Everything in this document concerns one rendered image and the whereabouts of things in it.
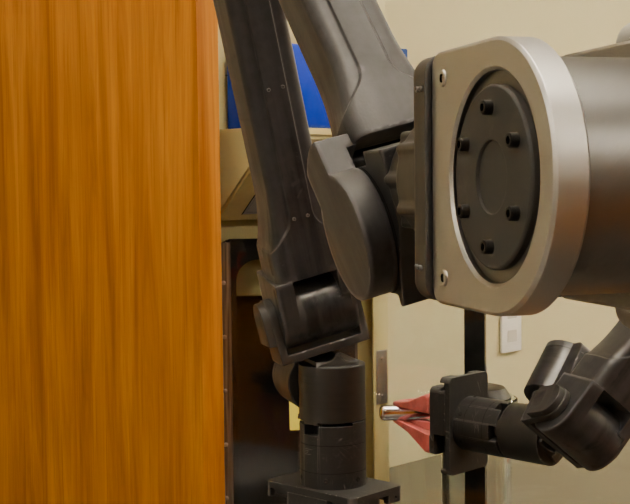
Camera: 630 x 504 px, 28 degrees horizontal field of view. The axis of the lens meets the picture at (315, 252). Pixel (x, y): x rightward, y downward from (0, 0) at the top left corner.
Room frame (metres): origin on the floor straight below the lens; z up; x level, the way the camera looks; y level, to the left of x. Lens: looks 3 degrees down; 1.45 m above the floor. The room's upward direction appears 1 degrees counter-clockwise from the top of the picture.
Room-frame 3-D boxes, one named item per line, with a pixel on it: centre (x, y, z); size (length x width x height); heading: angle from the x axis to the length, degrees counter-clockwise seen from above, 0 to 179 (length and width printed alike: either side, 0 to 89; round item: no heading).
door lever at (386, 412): (1.38, -0.11, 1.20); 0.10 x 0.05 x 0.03; 94
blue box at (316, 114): (1.41, 0.03, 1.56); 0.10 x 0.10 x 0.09; 46
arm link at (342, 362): (1.07, -0.01, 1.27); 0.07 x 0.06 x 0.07; 16
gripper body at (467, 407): (1.29, -0.17, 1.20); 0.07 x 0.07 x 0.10; 46
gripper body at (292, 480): (1.07, -0.01, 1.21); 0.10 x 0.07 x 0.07; 47
